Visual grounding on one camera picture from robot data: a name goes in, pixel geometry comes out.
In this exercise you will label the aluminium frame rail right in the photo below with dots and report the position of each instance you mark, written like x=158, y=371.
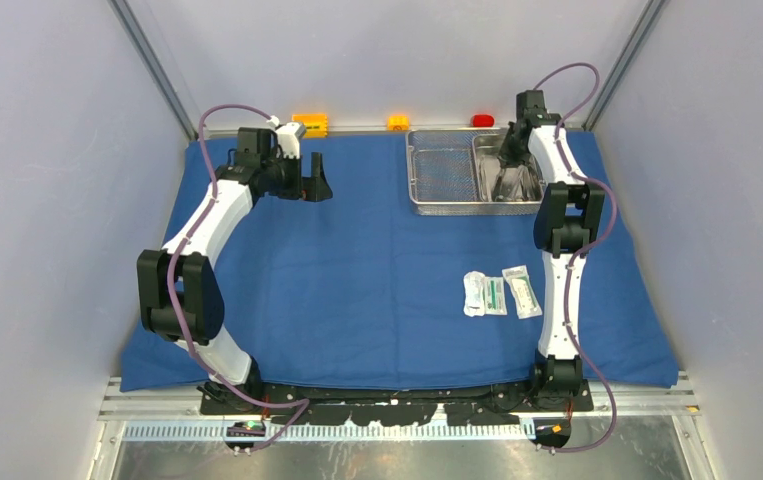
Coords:
x=640, y=33

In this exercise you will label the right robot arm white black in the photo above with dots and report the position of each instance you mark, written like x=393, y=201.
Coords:
x=566, y=224

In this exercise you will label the small orange toy block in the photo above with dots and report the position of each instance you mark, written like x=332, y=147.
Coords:
x=398, y=123

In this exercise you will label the wire mesh steel tray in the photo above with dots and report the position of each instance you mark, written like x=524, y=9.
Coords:
x=442, y=178

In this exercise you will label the aluminium front rail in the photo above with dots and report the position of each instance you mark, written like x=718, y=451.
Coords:
x=173, y=414

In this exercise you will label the white gauze roll packet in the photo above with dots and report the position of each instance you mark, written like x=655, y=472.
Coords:
x=474, y=303

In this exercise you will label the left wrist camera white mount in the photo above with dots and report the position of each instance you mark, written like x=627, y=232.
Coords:
x=288, y=136

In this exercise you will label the green white sterile packet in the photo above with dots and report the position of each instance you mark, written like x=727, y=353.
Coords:
x=493, y=289

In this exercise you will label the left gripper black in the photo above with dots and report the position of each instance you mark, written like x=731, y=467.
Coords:
x=313, y=189

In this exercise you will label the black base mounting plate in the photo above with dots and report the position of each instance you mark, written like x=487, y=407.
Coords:
x=496, y=404

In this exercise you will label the red toy block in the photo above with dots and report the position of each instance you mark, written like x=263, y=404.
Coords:
x=482, y=121

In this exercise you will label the aluminium frame post left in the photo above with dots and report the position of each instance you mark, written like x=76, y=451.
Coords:
x=153, y=65

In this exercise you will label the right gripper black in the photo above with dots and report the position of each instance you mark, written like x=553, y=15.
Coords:
x=505, y=156

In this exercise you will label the yellow toy block large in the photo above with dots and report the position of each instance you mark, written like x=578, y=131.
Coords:
x=316, y=125

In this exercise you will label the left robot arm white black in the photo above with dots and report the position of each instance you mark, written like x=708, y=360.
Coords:
x=180, y=298

